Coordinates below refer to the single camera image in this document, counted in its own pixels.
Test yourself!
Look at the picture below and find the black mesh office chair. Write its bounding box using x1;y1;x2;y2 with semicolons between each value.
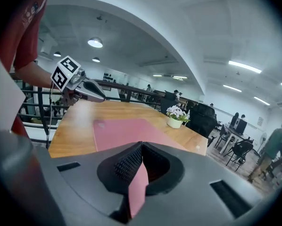
159;90;178;114

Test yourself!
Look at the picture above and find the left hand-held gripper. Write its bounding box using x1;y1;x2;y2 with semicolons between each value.
50;55;107;103

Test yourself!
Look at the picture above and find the black computer case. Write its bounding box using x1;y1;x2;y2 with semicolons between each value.
234;118;248;135

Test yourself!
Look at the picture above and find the person's left hand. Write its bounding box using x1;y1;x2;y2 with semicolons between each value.
60;89;82;106

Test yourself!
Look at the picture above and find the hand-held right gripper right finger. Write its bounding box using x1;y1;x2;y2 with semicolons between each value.
131;140;265;226

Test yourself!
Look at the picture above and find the white pot with pink flowers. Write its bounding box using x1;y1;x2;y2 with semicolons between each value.
166;105;191;129

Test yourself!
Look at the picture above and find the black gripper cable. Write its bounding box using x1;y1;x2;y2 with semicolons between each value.
46;82;55;149

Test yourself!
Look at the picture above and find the person in red shirt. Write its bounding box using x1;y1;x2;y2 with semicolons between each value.
0;0;52;138

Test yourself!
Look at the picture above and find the cluster of black wall objects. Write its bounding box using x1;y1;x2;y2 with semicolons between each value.
103;72;116;82

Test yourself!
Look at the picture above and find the black padded office chair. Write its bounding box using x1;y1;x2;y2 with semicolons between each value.
186;102;218;148

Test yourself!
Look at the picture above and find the pink desk mat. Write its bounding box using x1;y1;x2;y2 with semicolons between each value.
92;118;188;219

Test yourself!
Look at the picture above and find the black railing with dark handrail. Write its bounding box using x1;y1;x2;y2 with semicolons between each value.
10;73;165;149

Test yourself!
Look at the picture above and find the black folding chair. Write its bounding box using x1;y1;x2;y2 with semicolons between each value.
225;139;254;173

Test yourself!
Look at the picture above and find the brown desk with white legs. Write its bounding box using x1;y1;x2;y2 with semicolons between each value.
220;123;256;155

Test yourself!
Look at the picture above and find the black side chair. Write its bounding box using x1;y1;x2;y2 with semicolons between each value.
213;123;229;150

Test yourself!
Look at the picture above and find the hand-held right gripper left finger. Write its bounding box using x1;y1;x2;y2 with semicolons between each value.
48;140;144;226

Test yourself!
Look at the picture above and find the linear ceiling light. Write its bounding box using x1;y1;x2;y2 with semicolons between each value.
253;96;271;106
223;84;242;93
228;60;262;74

